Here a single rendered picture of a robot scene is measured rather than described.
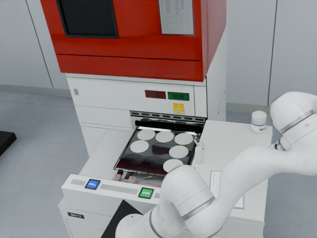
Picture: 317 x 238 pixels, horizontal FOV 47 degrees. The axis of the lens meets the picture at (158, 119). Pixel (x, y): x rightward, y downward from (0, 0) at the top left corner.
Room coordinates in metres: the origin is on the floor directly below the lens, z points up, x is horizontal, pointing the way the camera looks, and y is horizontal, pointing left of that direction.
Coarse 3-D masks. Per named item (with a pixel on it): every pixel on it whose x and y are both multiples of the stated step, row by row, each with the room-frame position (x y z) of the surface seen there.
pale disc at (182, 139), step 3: (177, 135) 1.57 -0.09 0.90; (180, 135) 1.57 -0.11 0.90; (183, 135) 1.57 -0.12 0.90; (186, 135) 1.56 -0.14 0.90; (189, 135) 1.56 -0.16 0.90; (177, 138) 1.54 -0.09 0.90; (180, 138) 1.54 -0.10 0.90; (183, 138) 1.54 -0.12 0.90; (186, 138) 1.53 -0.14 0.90; (189, 138) 1.53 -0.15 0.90; (192, 138) 1.53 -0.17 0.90; (177, 141) 1.52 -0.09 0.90; (180, 141) 1.52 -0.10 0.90; (183, 141) 1.51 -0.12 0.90; (186, 141) 1.51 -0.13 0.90; (189, 141) 1.51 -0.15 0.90; (183, 144) 1.49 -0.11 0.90
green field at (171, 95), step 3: (168, 93) 1.67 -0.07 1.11; (171, 93) 1.66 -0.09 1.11; (174, 93) 1.66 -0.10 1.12; (177, 93) 1.65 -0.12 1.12; (180, 93) 1.64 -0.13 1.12; (183, 93) 1.64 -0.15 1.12; (168, 96) 1.67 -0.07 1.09; (171, 96) 1.66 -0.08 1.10; (174, 96) 1.66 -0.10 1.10; (177, 96) 1.65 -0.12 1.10; (180, 96) 1.64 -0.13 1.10; (183, 96) 1.64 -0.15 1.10; (186, 96) 1.63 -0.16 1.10; (177, 99) 1.65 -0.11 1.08; (180, 99) 1.64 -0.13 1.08; (183, 99) 1.64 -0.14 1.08; (186, 99) 1.63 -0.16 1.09
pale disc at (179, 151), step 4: (172, 148) 1.47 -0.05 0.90; (176, 148) 1.46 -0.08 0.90; (180, 148) 1.46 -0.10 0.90; (184, 148) 1.45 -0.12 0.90; (172, 152) 1.44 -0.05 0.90; (176, 152) 1.43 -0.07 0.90; (180, 152) 1.43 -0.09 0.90; (184, 152) 1.42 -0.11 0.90; (172, 156) 1.40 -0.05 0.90; (176, 156) 1.40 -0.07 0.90; (180, 156) 1.40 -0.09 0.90; (184, 156) 1.39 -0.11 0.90
